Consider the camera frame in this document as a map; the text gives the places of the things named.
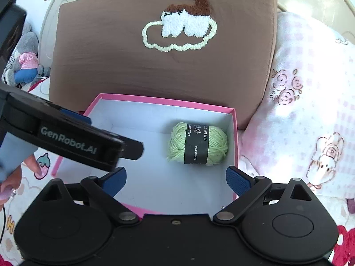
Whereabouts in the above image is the person's left hand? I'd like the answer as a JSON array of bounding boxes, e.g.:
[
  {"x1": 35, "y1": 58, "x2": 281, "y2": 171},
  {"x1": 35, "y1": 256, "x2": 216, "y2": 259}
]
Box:
[{"x1": 0, "y1": 155, "x2": 43, "y2": 209}]

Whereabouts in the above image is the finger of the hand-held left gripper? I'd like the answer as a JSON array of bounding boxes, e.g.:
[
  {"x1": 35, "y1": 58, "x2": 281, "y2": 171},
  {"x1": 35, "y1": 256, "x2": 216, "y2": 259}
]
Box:
[
  {"x1": 59, "y1": 109, "x2": 92, "y2": 126},
  {"x1": 119, "y1": 139, "x2": 144, "y2": 160}
]

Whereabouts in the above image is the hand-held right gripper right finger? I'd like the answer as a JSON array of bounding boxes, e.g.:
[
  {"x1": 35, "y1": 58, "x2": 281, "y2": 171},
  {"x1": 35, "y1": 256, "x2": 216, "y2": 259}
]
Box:
[{"x1": 213, "y1": 166, "x2": 319, "y2": 226}]

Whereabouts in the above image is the black white plush toy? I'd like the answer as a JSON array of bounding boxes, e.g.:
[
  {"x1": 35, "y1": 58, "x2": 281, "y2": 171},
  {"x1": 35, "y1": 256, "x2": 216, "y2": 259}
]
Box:
[{"x1": 1, "y1": 55, "x2": 18, "y2": 85}]

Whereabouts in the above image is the bear print quilted blanket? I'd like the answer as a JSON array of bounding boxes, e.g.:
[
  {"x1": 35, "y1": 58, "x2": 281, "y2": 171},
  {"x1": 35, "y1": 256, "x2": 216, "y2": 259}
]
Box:
[{"x1": 0, "y1": 76, "x2": 355, "y2": 266}]

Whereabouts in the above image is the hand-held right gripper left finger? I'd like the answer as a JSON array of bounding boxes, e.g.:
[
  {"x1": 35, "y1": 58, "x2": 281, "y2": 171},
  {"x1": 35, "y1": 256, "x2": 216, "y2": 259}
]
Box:
[{"x1": 37, "y1": 167, "x2": 139, "y2": 226}]

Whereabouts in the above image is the pink cardboard box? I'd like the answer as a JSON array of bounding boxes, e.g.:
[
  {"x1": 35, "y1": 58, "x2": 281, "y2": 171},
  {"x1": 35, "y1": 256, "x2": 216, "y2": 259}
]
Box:
[{"x1": 51, "y1": 93, "x2": 239, "y2": 218}]

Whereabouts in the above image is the pink checked rabbit pillow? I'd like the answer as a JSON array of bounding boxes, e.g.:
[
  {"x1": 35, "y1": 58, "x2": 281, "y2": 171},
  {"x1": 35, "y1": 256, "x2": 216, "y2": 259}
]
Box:
[{"x1": 239, "y1": 11, "x2": 355, "y2": 200}]

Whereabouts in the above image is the thin black cable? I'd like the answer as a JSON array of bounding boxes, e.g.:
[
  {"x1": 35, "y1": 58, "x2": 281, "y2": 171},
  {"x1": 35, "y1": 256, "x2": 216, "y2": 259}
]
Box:
[{"x1": 0, "y1": 203, "x2": 7, "y2": 246}]

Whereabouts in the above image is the grey plush toy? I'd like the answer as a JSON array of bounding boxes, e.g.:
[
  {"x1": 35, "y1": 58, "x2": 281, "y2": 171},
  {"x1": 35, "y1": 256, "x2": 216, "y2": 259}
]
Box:
[{"x1": 1, "y1": 22, "x2": 52, "y2": 89}]

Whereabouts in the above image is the brown embroidered cushion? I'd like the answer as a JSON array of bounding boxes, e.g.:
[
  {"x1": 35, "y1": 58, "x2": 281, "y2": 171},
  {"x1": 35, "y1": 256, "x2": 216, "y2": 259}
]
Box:
[{"x1": 48, "y1": 0, "x2": 278, "y2": 130}]

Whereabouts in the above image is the green yarn ball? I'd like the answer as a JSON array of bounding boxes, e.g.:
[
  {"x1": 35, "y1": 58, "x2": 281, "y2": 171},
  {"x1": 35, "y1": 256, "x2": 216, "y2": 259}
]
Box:
[{"x1": 166, "y1": 121, "x2": 229, "y2": 167}]

